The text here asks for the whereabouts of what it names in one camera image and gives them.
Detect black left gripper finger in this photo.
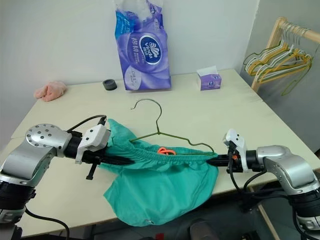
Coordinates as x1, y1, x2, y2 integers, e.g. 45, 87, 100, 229
104, 154, 137, 164
100, 159, 132, 167

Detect white wire hanger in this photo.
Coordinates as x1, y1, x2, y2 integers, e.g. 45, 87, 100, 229
245, 44, 310, 80

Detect dark rounded shape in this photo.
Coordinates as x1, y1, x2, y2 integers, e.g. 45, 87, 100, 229
189, 219, 214, 240

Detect small purple tissue box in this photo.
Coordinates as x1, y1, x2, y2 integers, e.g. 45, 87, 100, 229
195, 65, 223, 92

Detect black tape roll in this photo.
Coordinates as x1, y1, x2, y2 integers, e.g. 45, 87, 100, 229
102, 78, 119, 92

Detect olive green wire hanger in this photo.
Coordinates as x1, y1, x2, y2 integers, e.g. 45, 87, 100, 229
243, 46, 277, 70
129, 98, 219, 157

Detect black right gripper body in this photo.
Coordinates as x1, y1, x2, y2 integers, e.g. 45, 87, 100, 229
225, 146, 243, 174

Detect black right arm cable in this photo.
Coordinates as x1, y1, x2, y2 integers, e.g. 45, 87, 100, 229
228, 147, 269, 213

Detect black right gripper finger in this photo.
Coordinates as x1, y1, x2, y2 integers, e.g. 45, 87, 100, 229
206, 159, 229, 168
208, 153, 229, 161

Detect pink cloth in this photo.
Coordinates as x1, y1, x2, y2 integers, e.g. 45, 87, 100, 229
33, 80, 68, 102

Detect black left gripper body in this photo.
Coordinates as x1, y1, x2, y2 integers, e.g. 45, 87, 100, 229
81, 149, 108, 181

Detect purple tissue pack bag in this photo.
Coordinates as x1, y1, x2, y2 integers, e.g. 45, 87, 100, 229
114, 0, 174, 92

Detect green shorts garment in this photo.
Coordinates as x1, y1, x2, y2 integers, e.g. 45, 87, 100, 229
96, 118, 220, 228

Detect hangers on wooden rack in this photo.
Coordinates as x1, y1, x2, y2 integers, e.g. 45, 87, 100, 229
250, 16, 320, 92

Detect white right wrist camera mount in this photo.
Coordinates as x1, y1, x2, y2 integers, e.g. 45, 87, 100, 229
222, 128, 250, 174

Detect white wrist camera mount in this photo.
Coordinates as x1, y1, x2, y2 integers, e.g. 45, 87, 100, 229
74, 124, 112, 165
222, 128, 250, 174

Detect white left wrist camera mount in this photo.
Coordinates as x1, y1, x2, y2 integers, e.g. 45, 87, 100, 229
74, 124, 112, 165

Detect yellow wire hanger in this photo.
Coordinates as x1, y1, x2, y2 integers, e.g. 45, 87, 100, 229
246, 47, 313, 76

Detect lime green wire hanger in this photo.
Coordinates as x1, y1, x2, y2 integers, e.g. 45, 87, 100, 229
281, 55, 314, 97

